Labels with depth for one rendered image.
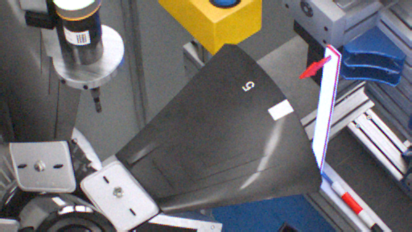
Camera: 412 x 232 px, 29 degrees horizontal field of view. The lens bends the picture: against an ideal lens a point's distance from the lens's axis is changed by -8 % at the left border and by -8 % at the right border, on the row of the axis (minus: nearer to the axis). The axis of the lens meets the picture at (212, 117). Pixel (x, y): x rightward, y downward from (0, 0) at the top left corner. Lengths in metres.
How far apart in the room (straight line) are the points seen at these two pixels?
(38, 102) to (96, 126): 1.30
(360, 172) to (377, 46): 0.71
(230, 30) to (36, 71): 0.49
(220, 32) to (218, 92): 0.26
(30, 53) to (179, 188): 0.25
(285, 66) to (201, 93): 1.53
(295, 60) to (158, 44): 0.60
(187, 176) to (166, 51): 1.20
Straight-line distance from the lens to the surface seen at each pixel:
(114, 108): 2.23
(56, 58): 0.78
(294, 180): 1.07
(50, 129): 0.94
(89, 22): 0.73
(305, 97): 2.54
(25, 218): 0.96
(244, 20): 1.36
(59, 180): 0.97
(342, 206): 1.38
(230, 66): 1.11
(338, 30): 1.46
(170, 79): 2.30
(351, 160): 2.19
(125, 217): 1.00
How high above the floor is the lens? 2.07
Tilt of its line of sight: 56 degrees down
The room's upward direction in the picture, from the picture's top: 2 degrees counter-clockwise
